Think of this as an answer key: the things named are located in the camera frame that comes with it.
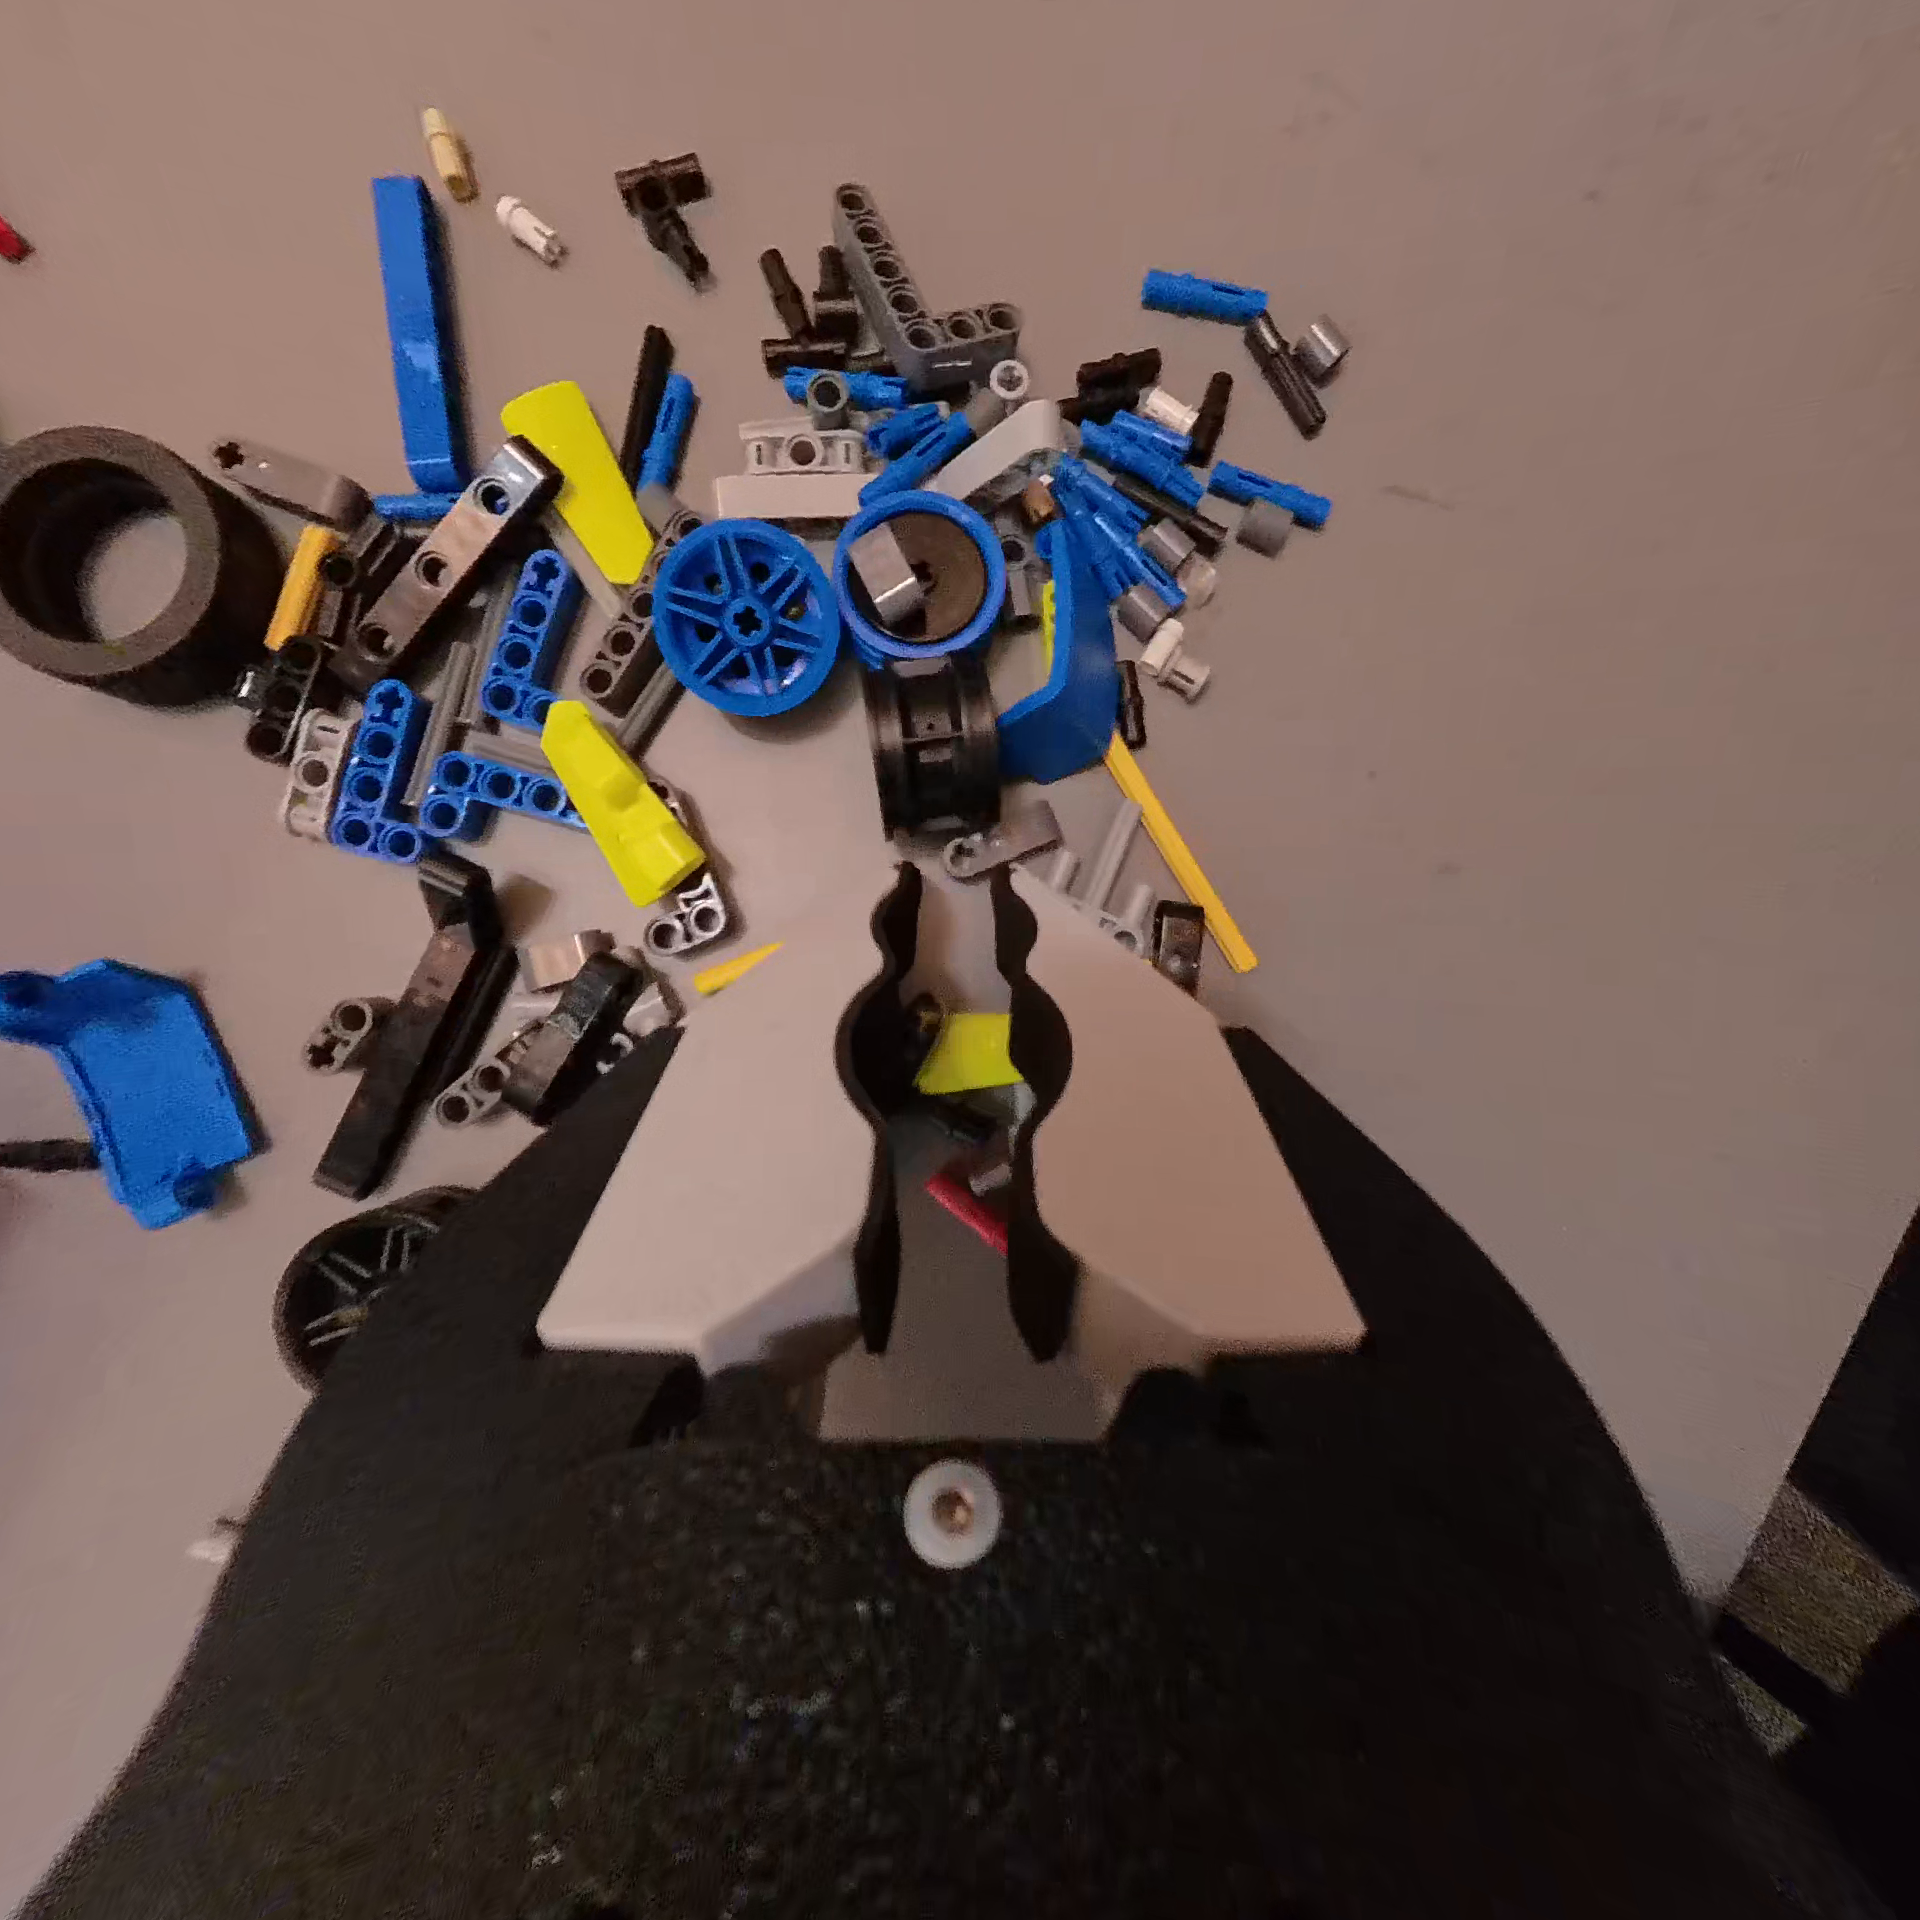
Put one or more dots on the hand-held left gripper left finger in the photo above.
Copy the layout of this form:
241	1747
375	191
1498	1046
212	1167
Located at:
719	1186

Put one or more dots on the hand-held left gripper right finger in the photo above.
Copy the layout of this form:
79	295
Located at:
1186	1186

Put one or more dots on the pile of lego pieces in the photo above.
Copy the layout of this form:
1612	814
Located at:
413	332

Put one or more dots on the black lego wheel rim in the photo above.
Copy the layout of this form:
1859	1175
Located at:
931	750
361	1273

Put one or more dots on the blue lego wheel rim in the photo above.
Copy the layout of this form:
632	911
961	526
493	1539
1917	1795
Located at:
747	616
915	654

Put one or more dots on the black rubber lego tire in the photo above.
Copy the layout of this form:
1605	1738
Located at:
241	579

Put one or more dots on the small red lego pin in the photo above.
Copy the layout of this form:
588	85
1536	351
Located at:
12	240

